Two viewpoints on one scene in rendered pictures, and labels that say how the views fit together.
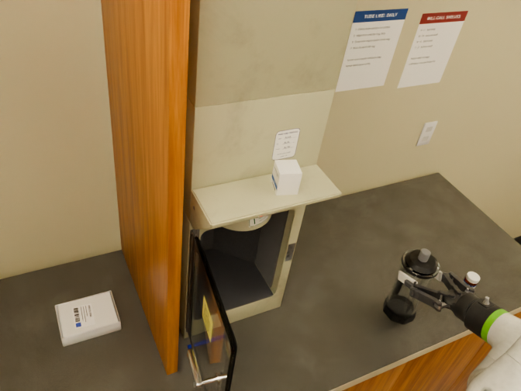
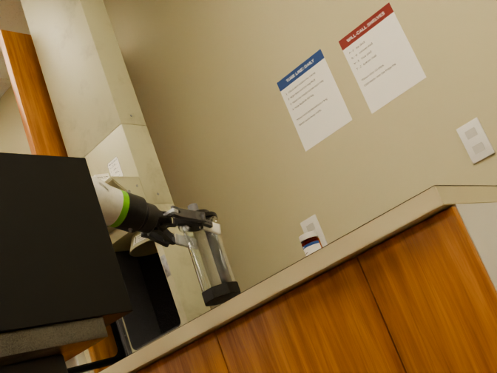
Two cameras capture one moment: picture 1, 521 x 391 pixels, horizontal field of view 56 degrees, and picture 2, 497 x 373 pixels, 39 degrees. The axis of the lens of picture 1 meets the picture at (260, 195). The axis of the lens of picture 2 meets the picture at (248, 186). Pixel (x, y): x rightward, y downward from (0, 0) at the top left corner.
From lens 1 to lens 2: 2.76 m
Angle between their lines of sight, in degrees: 87
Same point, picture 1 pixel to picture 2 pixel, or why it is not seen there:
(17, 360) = not seen: outside the picture
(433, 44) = (376, 53)
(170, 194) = not seen: hidden behind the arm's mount
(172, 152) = not seen: hidden behind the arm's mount
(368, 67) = (322, 114)
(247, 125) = (93, 167)
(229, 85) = (78, 149)
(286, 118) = (107, 154)
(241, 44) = (74, 128)
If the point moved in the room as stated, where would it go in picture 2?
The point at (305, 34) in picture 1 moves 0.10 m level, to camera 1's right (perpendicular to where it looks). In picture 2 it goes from (93, 106) to (94, 92)
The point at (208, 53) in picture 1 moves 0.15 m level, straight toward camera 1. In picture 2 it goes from (66, 140) to (24, 146)
